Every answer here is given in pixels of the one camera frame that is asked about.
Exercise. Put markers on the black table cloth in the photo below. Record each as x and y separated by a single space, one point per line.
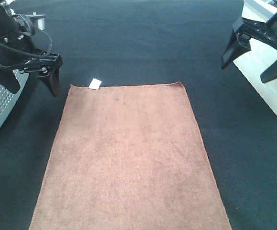
142 42

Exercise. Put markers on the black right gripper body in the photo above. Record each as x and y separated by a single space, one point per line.
245 29

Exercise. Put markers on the brown microfibre towel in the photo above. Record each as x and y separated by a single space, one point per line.
129 158

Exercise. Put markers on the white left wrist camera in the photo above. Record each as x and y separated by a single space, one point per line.
31 21

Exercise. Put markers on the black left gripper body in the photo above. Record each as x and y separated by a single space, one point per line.
17 50

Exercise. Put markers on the white plastic bin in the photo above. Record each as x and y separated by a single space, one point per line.
259 66

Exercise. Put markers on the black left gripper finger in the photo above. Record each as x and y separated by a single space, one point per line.
50 78
9 81

